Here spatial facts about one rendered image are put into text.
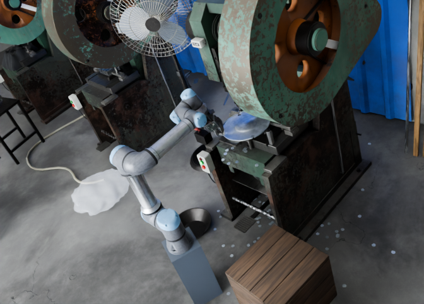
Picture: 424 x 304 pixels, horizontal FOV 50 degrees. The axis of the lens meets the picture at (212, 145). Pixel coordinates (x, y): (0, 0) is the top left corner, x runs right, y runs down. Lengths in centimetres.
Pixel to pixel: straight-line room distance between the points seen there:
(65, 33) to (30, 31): 179
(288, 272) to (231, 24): 126
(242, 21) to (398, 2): 158
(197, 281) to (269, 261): 47
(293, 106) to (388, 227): 116
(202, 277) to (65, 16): 196
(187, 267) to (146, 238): 85
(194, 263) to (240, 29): 133
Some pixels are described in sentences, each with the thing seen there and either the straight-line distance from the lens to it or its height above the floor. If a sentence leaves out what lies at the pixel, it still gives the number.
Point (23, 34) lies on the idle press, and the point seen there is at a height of 102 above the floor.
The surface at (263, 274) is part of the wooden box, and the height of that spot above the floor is 35.
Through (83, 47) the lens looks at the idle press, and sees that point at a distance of 343.
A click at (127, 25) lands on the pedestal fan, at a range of 316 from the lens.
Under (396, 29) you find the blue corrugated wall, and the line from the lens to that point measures 334.
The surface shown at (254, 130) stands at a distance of 258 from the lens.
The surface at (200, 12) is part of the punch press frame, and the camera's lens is 244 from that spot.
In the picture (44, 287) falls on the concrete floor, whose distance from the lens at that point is 354.
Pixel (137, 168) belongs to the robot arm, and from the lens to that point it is 218.
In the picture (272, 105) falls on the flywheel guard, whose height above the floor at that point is 118.
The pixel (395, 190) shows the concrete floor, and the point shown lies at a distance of 320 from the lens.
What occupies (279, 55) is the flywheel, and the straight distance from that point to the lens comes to 212.
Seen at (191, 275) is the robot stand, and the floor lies 28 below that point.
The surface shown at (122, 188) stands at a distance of 373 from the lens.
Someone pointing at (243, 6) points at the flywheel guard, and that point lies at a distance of 189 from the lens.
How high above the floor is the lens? 228
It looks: 35 degrees down
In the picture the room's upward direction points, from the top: 20 degrees counter-clockwise
